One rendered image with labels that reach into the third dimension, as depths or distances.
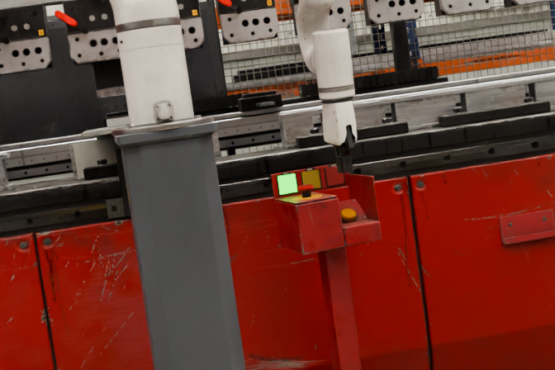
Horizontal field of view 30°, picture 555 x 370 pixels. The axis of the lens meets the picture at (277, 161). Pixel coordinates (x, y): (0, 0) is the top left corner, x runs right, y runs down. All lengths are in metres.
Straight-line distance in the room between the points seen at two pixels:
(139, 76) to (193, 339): 0.49
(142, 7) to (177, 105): 0.19
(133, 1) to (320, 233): 0.76
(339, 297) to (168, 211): 0.71
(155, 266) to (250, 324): 0.86
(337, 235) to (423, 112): 0.61
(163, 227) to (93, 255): 0.81
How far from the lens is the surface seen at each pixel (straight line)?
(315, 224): 2.36
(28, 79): 3.31
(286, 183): 2.49
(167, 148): 1.87
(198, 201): 1.88
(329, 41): 2.36
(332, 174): 2.53
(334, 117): 2.37
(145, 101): 1.89
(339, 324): 2.47
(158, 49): 1.89
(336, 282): 2.46
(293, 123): 2.79
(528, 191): 2.84
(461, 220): 2.78
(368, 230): 2.41
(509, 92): 2.94
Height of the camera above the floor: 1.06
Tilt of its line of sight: 4 degrees down
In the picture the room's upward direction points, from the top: 8 degrees counter-clockwise
